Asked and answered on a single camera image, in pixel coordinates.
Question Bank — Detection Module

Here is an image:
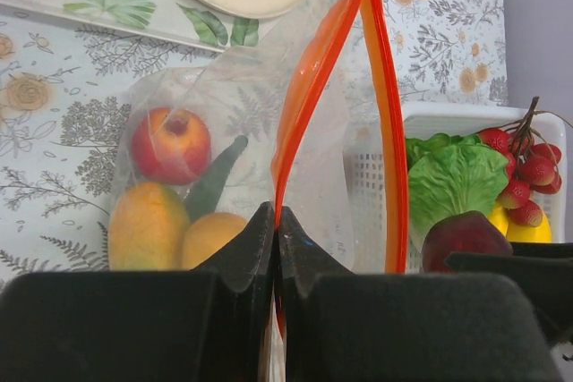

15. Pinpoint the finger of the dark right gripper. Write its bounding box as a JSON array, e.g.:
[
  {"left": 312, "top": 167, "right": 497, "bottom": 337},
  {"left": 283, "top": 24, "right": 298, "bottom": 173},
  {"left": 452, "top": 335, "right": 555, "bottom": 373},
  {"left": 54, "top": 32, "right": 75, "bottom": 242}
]
[{"left": 445, "top": 242, "right": 572, "bottom": 347}]

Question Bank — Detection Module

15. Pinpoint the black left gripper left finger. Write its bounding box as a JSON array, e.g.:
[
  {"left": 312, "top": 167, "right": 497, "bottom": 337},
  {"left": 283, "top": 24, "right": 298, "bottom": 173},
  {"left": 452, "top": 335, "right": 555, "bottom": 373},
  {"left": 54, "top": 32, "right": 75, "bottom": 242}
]
[{"left": 1, "top": 203, "right": 274, "bottom": 381}]

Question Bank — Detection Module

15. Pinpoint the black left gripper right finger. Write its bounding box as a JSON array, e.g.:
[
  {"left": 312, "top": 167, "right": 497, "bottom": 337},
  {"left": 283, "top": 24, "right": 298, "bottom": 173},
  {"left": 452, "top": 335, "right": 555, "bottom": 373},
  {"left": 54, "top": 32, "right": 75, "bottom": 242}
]
[{"left": 278, "top": 208, "right": 561, "bottom": 381}]

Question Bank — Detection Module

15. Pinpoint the brown passion fruit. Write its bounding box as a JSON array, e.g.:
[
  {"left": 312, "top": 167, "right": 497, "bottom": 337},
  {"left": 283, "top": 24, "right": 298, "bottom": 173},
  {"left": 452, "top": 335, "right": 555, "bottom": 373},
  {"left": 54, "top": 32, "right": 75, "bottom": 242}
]
[{"left": 422, "top": 211, "right": 513, "bottom": 273}]

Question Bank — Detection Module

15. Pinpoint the small orange fruit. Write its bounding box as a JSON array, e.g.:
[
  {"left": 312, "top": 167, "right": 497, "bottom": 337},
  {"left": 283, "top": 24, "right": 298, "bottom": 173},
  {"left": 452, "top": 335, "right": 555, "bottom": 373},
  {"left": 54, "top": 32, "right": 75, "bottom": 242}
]
[{"left": 180, "top": 212, "right": 247, "bottom": 269}]

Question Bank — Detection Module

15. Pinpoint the orange mango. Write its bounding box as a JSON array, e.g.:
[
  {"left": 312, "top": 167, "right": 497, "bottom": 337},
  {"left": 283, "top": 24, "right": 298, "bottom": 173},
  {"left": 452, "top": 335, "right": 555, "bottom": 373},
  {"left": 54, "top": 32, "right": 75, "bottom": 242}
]
[{"left": 107, "top": 182, "right": 190, "bottom": 270}]

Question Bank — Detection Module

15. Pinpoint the green chili pepper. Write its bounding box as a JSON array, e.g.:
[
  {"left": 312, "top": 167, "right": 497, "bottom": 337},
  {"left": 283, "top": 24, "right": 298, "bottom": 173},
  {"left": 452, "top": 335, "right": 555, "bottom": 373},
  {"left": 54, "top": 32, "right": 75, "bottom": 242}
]
[{"left": 184, "top": 135, "right": 248, "bottom": 223}]

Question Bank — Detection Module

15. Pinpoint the red apple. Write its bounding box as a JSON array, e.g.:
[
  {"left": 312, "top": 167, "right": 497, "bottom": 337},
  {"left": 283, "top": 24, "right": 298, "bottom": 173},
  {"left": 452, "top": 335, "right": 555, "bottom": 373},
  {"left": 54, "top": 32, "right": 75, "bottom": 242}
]
[{"left": 131, "top": 106, "right": 211, "bottom": 185}]

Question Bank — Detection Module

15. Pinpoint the clear orange-zip bag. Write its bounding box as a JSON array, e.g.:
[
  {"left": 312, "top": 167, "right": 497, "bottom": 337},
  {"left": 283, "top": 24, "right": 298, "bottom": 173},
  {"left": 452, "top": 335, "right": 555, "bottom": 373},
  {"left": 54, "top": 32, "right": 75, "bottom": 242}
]
[{"left": 109, "top": 0, "right": 407, "bottom": 381}]

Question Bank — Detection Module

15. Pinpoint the lychee bunch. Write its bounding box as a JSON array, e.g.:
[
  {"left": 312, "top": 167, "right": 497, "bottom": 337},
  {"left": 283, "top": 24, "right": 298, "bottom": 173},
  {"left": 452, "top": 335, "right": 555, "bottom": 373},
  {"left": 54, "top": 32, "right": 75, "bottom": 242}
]
[{"left": 478, "top": 97, "right": 563, "bottom": 228}]

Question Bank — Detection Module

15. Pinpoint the green lettuce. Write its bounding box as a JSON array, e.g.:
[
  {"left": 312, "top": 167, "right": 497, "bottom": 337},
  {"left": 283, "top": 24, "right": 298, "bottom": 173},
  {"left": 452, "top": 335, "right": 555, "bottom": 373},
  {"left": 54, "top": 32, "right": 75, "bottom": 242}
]
[{"left": 406, "top": 132, "right": 509, "bottom": 250}]

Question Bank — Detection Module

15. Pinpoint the white plastic basket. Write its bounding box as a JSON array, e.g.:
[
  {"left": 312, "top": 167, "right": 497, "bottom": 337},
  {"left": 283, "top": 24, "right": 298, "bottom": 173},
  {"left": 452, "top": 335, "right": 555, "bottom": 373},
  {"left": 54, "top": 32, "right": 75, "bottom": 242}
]
[{"left": 343, "top": 102, "right": 570, "bottom": 273}]

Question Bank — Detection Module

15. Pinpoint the floral table mat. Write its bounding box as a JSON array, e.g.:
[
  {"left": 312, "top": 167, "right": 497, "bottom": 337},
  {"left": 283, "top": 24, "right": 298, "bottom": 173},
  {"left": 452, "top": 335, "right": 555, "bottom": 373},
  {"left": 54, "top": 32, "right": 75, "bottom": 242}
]
[{"left": 1, "top": 0, "right": 508, "bottom": 283}]

